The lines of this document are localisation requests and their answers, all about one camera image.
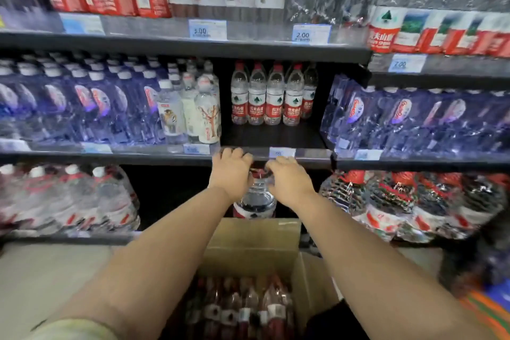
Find person's right hand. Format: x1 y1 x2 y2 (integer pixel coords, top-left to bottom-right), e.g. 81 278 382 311
265 156 316 211

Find person's left hand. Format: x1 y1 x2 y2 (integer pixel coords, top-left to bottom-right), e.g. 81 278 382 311
208 147 254 203

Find brown cardboard box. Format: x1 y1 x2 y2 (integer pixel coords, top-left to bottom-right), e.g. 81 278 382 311
175 218 340 340

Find row of red-cap water bottles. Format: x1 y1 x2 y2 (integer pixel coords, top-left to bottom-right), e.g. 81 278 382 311
230 61 319 128

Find red-label water bottles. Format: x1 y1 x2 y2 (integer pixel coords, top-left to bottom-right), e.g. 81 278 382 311
185 271 295 340

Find person's right forearm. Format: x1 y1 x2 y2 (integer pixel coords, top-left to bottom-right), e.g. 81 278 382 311
293 192 499 340

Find person's left forearm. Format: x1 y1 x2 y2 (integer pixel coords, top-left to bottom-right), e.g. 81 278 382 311
30 186 244 340

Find large jugs group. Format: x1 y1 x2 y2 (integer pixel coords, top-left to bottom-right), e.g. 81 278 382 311
318 170 510 243

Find person's right leg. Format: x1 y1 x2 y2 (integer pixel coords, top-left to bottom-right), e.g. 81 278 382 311
304 299 377 340

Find large bottles group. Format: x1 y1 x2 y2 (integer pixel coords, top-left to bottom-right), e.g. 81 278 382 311
0 164 141 235

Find person's pale shirt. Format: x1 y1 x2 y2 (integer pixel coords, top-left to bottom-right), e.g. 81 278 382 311
23 318 120 340

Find cluster of white-capped print bottles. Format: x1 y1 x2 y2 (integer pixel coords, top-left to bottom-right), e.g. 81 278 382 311
156 58 222 145

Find row of blue-tinted bottles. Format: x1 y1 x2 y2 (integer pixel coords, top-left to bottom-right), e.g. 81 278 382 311
320 74 510 155
0 53 168 145

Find orange gift carton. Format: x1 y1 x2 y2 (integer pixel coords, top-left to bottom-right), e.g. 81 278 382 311
458 287 510 340

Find large red-handled water jug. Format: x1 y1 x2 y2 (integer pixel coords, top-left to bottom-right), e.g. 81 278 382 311
233 168 278 220

